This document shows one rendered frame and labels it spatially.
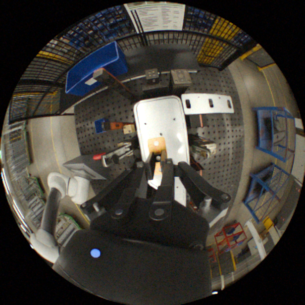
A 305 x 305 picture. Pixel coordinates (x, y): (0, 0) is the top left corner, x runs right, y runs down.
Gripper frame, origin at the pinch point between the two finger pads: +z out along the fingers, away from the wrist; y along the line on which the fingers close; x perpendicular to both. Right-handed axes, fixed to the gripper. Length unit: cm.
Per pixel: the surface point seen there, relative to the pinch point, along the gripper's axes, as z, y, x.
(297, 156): 86, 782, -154
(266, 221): 97, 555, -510
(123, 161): 59, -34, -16
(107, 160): 8.2, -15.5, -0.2
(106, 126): 10.4, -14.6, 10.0
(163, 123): 28.8, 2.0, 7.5
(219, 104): 28.7, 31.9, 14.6
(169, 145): 28.8, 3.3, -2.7
